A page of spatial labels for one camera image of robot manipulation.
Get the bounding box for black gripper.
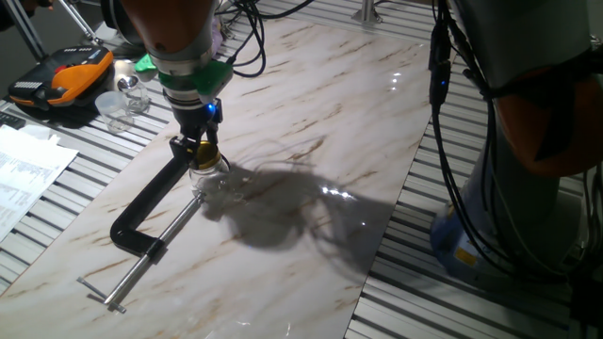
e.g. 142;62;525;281
169;99;223;169

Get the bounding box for gold metal jar lid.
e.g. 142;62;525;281
195;139;223;171

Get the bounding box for clear glass jar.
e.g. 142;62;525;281
188;157;232;198

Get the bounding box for small jar with silver lid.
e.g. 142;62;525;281
116;75;152;115

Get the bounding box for black metal C-clamp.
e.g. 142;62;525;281
76;150;234;315

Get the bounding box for translucent plastic cup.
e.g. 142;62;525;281
94;90;136;135

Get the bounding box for purple plastic bag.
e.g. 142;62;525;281
209;17;226;57

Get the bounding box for white plastic bottle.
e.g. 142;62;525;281
111;59;135;92

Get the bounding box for black round spool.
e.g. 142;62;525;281
99;0;143;47

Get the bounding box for orange and black teach pendant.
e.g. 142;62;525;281
8;45;116;112

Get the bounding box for grey metal strut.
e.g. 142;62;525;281
55;0;104;47
0;0;49;63

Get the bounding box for printed white paper sheets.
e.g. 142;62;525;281
0;124;80;244

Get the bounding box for marble pattern board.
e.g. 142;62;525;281
0;16;457;339

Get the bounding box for black computer keyboard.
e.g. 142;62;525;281
0;111;27;131

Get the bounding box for silver pole with base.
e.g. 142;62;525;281
350;0;384;25

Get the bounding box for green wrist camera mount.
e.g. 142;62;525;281
135;53;235;105

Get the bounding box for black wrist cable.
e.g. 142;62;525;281
217;0;316;79

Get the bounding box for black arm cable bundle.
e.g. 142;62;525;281
426;0;603;284

